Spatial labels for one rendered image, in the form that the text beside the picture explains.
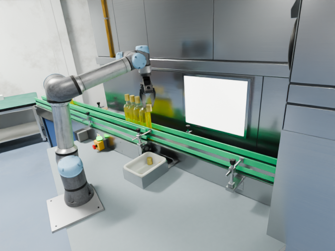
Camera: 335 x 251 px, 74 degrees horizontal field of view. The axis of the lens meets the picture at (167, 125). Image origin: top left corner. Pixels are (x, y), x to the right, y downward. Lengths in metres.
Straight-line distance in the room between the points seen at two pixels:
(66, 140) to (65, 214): 0.38
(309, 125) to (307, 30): 0.28
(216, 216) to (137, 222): 0.37
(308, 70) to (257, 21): 0.50
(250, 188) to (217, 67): 0.65
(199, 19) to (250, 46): 0.32
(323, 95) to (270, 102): 0.48
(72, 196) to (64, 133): 0.33
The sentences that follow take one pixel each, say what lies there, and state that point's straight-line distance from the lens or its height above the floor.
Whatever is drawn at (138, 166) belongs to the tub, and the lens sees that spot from 1.46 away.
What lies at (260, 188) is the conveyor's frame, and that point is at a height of 0.84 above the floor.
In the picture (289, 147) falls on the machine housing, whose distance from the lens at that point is 0.86.
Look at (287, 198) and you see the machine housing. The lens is 0.97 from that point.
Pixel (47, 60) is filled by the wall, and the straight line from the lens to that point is 4.88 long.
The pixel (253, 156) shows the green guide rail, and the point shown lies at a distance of 1.24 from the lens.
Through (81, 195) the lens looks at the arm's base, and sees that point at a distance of 1.29.
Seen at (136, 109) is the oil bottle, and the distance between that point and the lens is 1.57.
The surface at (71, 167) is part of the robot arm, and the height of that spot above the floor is 0.99.
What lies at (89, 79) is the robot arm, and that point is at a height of 1.39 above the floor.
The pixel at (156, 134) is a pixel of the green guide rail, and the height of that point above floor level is 0.94.
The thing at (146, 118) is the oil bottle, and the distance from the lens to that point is 1.54.
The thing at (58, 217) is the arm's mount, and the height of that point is 0.76.
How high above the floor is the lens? 1.58
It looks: 23 degrees down
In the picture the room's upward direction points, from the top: 5 degrees counter-clockwise
